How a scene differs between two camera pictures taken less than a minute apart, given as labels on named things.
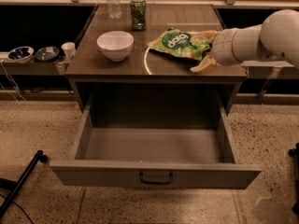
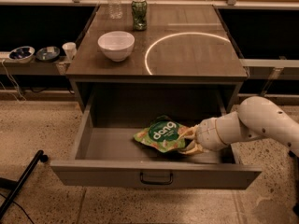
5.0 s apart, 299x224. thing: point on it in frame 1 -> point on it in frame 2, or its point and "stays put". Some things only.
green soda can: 138,7 stays put
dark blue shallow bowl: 47,53 stays put
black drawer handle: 155,183 stays put
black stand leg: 16,186 stays put
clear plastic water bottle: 113,1 stays put
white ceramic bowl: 115,46 stays put
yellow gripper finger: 209,34 -> 187,132
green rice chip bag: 179,43 -> 163,133
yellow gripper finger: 206,61 -> 193,147
